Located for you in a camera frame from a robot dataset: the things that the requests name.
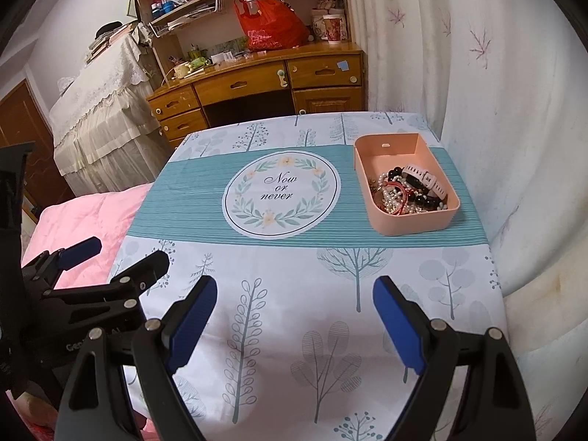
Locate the stack of books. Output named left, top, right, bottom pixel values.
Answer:
left=85, top=25, right=139, bottom=60

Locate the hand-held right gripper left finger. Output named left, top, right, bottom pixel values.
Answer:
left=53, top=275, right=218, bottom=441

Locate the pink quilt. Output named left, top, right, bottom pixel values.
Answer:
left=7, top=183, right=157, bottom=441

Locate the tree print tablecloth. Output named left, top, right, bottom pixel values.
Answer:
left=108, top=111, right=508, bottom=441

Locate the red string bracelet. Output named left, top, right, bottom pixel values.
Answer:
left=381, top=181, right=414, bottom=216

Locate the wooden desk with drawers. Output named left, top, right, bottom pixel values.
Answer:
left=146, top=41, right=368, bottom=150

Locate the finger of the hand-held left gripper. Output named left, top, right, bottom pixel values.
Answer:
left=21, top=236, right=103, bottom=292
left=39, top=250, right=170, bottom=331

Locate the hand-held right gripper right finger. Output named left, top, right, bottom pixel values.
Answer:
left=372, top=275, right=537, bottom=441

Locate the salmon pink plastic tray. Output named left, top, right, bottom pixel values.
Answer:
left=353, top=132, right=461, bottom=237

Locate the red plastic bag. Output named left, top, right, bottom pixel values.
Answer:
left=233, top=0, right=311, bottom=52

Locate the white wire rack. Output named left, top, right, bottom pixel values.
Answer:
left=149, top=0, right=226, bottom=37

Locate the black hat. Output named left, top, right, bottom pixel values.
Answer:
left=95, top=21, right=124, bottom=40

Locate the red patterned cup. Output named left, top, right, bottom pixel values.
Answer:
left=322, top=14, right=346, bottom=46

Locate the lace cloth covered piano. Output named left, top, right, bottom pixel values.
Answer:
left=48, top=32, right=178, bottom=196

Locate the white smartwatch band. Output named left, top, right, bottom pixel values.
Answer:
left=402, top=164, right=447, bottom=199

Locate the brown wooden door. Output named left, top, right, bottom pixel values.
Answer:
left=0, top=78, right=74, bottom=221

